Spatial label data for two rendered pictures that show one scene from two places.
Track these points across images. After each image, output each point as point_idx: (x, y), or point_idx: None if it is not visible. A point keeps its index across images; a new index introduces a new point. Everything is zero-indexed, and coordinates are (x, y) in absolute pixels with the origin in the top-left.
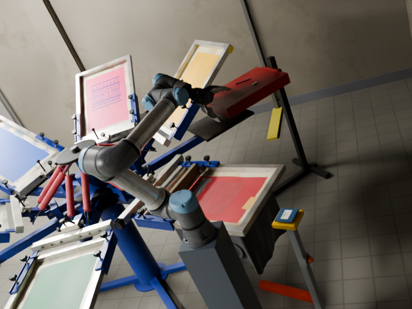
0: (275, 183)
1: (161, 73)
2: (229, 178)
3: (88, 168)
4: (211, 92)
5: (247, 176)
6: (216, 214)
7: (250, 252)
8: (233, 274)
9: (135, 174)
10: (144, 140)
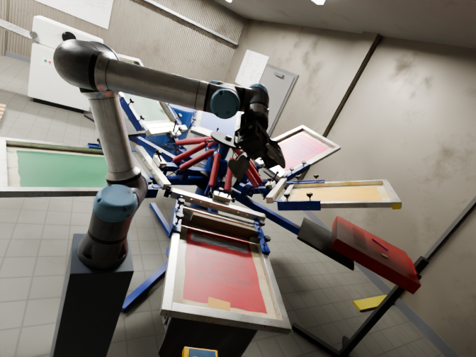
0: (258, 326)
1: (264, 88)
2: (252, 270)
3: None
4: None
5: (261, 288)
6: (194, 270)
7: (168, 332)
8: (78, 321)
9: (115, 123)
10: (118, 80)
